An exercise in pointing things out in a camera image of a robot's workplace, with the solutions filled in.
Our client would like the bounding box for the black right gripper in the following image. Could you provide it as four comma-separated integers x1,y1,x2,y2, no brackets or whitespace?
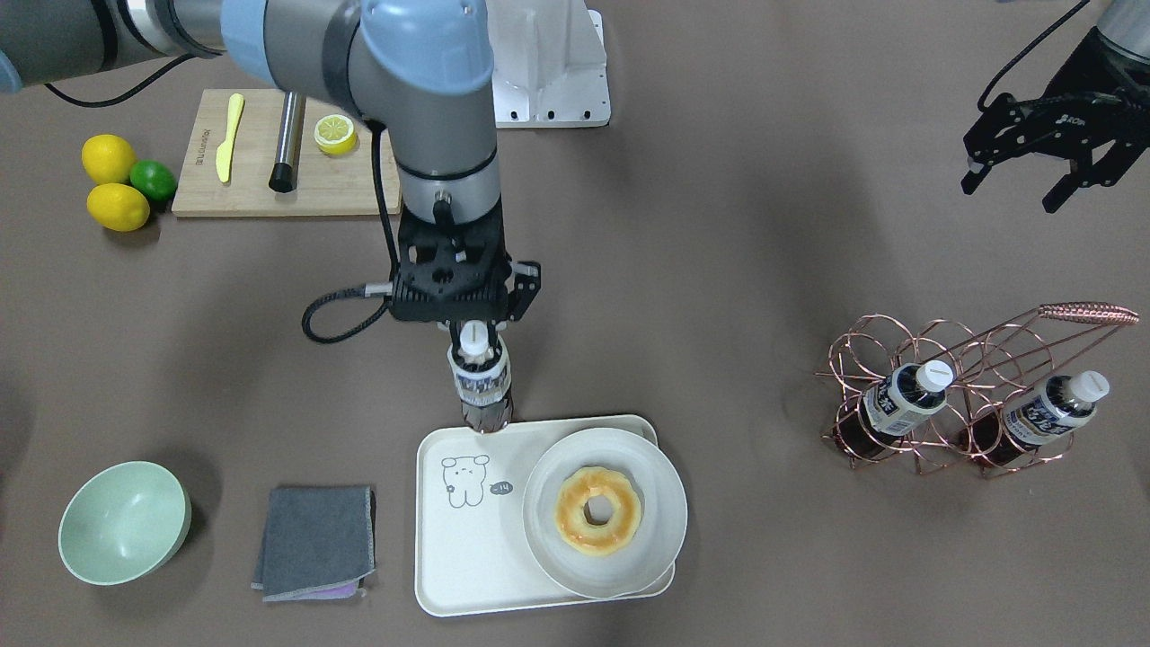
390,205,542,324

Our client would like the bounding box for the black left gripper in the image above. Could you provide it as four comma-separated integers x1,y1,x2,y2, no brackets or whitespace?
960,28,1149,214

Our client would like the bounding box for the tea bottle front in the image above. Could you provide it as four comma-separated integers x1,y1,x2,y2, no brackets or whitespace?
447,319,513,434

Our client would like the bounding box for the tea bottle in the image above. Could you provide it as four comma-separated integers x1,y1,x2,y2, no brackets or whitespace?
447,319,513,434
960,371,1110,467
834,359,955,460

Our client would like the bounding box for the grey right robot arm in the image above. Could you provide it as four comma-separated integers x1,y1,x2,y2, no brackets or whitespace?
1,1,541,326

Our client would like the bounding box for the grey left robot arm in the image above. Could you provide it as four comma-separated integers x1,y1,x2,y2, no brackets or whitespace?
960,1,1149,214

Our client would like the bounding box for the tea bottle rear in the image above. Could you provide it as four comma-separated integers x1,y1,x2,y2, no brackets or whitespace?
960,371,1110,467

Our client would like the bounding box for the cream rabbit tray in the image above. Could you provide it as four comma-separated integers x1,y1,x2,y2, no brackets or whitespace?
414,414,675,616

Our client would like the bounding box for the bamboo cutting board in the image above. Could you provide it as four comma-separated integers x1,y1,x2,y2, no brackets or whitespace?
173,88,378,217

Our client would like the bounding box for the lemon half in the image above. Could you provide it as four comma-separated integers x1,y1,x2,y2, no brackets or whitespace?
313,114,358,156

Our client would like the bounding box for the yellow plastic knife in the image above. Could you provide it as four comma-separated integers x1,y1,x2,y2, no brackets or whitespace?
215,92,245,185

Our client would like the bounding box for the glazed donut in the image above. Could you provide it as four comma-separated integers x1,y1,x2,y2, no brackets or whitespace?
553,465,643,557

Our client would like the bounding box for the grey folded cloth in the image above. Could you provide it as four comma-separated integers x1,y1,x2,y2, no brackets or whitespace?
251,484,376,603

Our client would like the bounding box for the white round plate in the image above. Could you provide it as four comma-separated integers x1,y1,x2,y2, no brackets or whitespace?
522,429,687,599

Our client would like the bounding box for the green lime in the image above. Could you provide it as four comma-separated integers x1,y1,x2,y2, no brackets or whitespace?
128,159,178,202

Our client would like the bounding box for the yellow lemon front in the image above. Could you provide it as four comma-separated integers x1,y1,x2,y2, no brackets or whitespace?
85,183,152,233

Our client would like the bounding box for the yellow lemon near bowl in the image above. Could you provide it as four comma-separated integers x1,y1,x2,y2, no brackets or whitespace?
81,134,138,185

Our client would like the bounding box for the green bowl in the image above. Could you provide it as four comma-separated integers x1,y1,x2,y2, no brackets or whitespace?
58,460,192,586

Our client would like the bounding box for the copper wire bottle rack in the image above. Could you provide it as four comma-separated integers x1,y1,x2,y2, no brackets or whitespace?
822,300,1139,478

